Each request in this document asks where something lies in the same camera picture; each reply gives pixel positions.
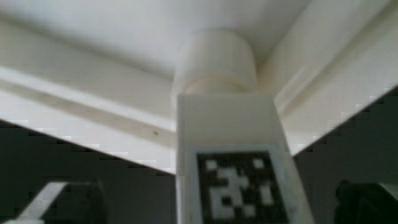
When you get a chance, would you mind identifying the white table leg with tag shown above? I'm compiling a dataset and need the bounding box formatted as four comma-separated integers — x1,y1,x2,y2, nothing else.
173,29,315,224

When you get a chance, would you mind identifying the white square tabletop part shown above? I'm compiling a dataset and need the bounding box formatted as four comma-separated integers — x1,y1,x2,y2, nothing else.
0,0,398,171

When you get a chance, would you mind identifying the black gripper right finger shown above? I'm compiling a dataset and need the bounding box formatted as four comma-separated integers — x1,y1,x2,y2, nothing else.
334,181,398,224

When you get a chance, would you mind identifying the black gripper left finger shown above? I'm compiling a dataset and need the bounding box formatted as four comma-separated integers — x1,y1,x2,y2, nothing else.
11,181,109,224

